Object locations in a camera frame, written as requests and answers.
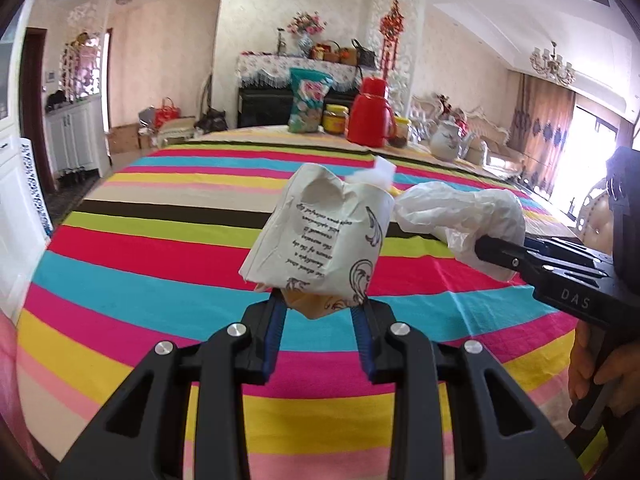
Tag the teal snack bag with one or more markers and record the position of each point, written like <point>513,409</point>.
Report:
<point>307,102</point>

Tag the brown patterned curtain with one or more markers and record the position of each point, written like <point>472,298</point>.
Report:
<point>545,135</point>

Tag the blue white patterned panel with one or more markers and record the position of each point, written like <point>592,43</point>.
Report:
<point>36,185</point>

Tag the tall white cabinet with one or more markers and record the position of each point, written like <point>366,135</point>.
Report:
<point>15,185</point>

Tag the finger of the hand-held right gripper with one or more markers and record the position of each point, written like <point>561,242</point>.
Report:
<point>502,255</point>
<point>575,251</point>

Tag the yellow lid jar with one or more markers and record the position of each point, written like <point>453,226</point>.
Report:
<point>335,121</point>

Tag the orange basket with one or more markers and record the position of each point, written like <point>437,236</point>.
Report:
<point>346,55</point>

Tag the dark brown door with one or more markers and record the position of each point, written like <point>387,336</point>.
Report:
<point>35,110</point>

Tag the pink trash bag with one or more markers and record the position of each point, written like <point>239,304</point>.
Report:
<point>7,355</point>

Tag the red handbag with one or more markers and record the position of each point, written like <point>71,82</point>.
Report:
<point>166,115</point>

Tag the wicker basket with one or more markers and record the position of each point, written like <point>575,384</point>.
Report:
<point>324,52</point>

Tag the cushioned chair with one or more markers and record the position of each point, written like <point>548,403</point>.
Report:
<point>177,131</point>

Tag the striped colourful tablecloth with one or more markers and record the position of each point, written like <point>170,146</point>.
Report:
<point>150,270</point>

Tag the red knot hanging ornament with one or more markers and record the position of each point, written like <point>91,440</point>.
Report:
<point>391,35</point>

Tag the black piano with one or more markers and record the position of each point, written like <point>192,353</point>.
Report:
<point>262,107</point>

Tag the white teapot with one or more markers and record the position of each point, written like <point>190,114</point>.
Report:
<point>447,141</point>

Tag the white shoe cabinet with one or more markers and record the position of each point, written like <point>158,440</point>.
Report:
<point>75,132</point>

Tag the row of shoes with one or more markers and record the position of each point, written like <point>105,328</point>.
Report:
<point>71,174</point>

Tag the white lattice screen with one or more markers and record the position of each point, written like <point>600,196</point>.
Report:
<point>407,50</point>
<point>85,25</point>

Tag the printed white paper bag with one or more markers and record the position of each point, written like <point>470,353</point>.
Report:
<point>320,230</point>

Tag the floral lace piano cover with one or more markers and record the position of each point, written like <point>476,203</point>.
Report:
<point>270,67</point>

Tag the ornate white sofa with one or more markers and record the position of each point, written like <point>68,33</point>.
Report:
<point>490,140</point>

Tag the metal candle holder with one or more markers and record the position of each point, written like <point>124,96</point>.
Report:
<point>281,42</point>

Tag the brown cardboard box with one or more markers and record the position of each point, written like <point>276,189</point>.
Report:
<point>122,139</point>

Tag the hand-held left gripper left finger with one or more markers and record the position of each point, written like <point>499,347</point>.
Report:
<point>272,332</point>

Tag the small white foam piece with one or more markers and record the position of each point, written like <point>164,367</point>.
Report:
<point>374,174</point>

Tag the black bag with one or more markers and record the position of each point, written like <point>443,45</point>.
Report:
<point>212,121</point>

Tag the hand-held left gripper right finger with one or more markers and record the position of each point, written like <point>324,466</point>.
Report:
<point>362,340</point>

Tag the dark handbag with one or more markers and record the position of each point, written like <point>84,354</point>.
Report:
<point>364,54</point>

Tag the chandelier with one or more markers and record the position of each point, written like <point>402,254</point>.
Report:
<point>552,62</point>

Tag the red thermos jug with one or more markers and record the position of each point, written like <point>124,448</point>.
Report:
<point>371,115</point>

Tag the small dark jar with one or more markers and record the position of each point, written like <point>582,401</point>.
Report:
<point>400,135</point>

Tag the person's right hand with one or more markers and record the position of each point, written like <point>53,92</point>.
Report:
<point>622,380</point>

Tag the white plastic bag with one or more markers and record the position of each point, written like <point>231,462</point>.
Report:
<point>465,215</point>

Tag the pink flower vase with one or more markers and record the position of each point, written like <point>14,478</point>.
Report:
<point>306,27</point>

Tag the ornate chair back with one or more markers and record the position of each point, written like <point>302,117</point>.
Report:
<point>595,215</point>

